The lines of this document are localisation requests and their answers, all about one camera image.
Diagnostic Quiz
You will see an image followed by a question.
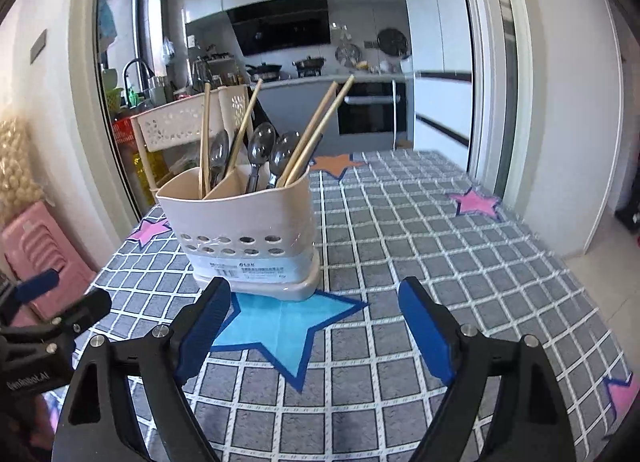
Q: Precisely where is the black spoon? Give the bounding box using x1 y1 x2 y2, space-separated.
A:
209 130 230 188
267 132 300 188
245 122 277 193

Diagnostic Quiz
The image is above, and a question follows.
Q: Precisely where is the black kitchen faucet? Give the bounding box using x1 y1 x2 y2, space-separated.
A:
122 58 155 108

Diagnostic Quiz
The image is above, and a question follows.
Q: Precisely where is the pink plastic stool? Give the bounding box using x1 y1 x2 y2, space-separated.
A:
1 201 96 326

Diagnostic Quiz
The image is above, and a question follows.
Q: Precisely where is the pink star sticker left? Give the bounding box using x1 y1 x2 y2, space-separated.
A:
127 218 171 250

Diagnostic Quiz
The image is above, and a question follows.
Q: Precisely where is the pink star sticker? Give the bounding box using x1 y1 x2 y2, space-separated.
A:
447 187 501 222
127 218 171 250
603 373 639 439

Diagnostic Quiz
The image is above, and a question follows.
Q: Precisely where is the pink star sticker near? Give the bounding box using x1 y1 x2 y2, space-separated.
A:
603 373 639 439

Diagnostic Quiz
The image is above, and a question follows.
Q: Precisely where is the blue star mat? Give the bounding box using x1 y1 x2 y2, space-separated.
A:
210 291 367 392

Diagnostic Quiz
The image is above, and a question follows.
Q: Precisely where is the beige plastic utensil holder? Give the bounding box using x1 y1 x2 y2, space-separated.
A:
156 164 320 300

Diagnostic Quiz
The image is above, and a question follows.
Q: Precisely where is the pink star sticker right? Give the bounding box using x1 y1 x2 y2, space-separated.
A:
447 187 501 222

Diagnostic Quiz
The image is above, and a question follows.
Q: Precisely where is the black spoon in holder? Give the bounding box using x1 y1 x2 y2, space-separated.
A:
245 122 277 193

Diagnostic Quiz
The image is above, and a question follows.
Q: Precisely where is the beige plastic storage rack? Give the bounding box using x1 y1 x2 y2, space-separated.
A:
130 85 250 196

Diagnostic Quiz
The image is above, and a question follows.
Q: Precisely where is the grey checked tablecloth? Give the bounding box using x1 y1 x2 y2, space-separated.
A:
46 149 634 462

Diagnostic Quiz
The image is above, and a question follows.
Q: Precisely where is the orange star sticker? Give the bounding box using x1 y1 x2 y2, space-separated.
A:
310 154 364 182

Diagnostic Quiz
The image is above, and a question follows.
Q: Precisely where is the black wok on stove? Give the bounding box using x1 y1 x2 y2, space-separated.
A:
245 62 282 83

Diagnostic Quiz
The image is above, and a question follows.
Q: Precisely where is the black built-in oven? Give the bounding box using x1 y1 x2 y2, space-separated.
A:
337 81 408 136

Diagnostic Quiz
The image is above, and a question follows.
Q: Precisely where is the black range hood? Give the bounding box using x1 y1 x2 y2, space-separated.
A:
227 0 331 56

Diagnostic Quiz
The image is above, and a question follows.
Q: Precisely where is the white refrigerator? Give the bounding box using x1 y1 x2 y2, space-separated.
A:
406 0 473 170

